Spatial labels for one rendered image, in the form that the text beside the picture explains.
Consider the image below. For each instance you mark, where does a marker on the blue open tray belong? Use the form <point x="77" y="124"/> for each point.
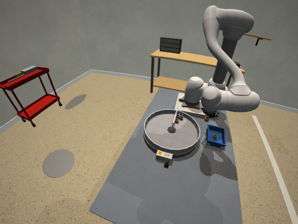
<point x="220" y="141"/>

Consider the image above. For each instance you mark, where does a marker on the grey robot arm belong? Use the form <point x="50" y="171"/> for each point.
<point x="214" y="95"/>

